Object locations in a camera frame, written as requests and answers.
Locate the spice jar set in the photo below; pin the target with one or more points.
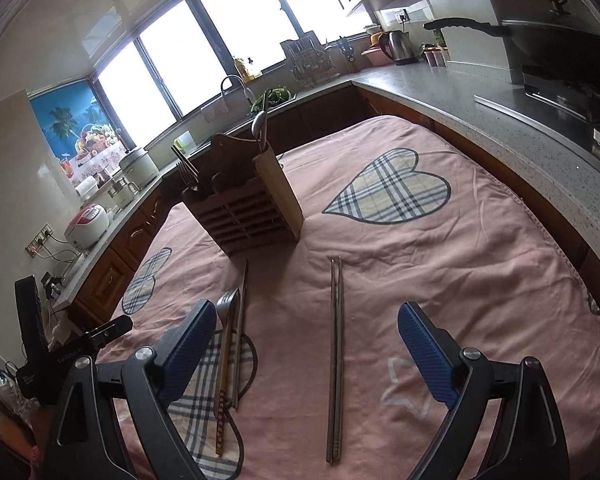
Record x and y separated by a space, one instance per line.
436 56

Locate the wooden chopstick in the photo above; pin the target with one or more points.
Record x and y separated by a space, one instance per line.
224 385

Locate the metal fork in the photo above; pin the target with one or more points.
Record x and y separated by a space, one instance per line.
227 305
181 165
191 176

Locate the knife block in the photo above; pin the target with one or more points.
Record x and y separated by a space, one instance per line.
347 55

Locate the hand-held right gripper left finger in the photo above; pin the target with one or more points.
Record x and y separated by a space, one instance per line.
190 355

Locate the wooden utensil holder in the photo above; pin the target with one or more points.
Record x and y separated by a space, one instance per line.
250 205

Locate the pink and white rice cooker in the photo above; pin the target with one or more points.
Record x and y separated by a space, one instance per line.
87 227

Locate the black wok with lid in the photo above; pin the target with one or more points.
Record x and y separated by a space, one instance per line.
555 45

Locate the orange bowl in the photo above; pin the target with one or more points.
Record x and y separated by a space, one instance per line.
376 39

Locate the grey countertop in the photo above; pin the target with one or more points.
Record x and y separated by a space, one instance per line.
480 120

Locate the steel electric kettle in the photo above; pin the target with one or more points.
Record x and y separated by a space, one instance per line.
400 47

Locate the green vegetables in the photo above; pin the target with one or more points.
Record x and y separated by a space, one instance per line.
272 97

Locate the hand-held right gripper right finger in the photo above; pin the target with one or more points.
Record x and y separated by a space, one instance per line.
425 360

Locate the paper towel roll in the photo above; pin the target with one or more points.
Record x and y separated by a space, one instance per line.
87 187

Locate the hanging dish cloth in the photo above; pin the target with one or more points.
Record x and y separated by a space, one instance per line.
215 112

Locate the wooden chopsticks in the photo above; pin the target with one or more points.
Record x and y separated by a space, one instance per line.
339 360
241 320

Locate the yellow bottle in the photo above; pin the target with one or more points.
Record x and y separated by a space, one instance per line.
240 69

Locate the pink plaid-heart blanket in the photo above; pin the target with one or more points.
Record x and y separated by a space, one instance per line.
380 240

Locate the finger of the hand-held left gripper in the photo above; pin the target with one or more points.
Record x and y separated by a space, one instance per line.
111 331

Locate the pink basin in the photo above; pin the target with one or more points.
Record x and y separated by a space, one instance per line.
375 57

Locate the metal sink faucet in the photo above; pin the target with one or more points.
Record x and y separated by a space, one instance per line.
240 87

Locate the white bowl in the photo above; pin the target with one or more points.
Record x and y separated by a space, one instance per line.
371 29

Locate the black clamp stand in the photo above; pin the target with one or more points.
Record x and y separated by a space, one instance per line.
52 286

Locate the wall power outlet strip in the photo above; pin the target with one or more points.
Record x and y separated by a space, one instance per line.
40 240

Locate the fruit and palm wall poster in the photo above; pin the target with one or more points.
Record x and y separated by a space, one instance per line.
75 130

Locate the metal chopstick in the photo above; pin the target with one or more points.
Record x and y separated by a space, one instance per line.
332 360

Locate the white wall socket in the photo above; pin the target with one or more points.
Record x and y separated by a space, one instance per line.
402 16

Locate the green-lidded plastic container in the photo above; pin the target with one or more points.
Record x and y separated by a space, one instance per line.
183 142

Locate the dish rack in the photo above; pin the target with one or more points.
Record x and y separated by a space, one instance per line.
307 62

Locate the metal spoon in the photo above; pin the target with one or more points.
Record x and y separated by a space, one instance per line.
259 127

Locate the small white electric pot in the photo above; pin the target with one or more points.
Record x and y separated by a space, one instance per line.
122 192

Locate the gas stove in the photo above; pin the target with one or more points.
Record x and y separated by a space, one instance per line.
560 102

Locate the small dark-capped bottle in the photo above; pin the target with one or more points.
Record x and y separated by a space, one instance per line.
251 69

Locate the kitchen window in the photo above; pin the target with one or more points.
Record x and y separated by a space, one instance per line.
190 50

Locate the large white electric cooker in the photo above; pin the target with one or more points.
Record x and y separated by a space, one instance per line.
139 165

